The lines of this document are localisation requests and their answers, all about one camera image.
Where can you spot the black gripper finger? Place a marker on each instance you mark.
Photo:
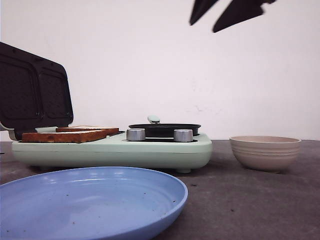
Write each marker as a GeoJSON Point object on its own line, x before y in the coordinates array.
{"type": "Point", "coordinates": [200, 7]}
{"type": "Point", "coordinates": [239, 11]}

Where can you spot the right silver control knob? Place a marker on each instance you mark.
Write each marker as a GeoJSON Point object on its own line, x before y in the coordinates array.
{"type": "Point", "coordinates": [183, 135]}

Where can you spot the white bread slice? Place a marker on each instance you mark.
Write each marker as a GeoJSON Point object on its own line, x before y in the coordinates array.
{"type": "Point", "coordinates": [108, 130]}
{"type": "Point", "coordinates": [64, 137]}

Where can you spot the left silver control knob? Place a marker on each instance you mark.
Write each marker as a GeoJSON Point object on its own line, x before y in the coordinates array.
{"type": "Point", "coordinates": [135, 134]}

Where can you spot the mint green breakfast maker base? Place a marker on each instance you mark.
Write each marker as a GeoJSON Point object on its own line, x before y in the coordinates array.
{"type": "Point", "coordinates": [115, 150]}

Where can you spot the beige ribbed bowl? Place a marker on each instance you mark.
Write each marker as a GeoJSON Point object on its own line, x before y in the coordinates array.
{"type": "Point", "coordinates": [265, 153]}

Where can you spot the blue plastic plate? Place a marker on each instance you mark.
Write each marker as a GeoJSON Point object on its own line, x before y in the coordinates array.
{"type": "Point", "coordinates": [93, 203]}

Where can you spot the silver control knob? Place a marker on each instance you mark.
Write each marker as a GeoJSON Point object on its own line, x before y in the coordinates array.
{"type": "Point", "coordinates": [183, 135]}
{"type": "Point", "coordinates": [135, 134]}

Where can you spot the black round frying pan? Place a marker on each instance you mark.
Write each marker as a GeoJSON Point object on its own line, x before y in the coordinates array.
{"type": "Point", "coordinates": [155, 129]}

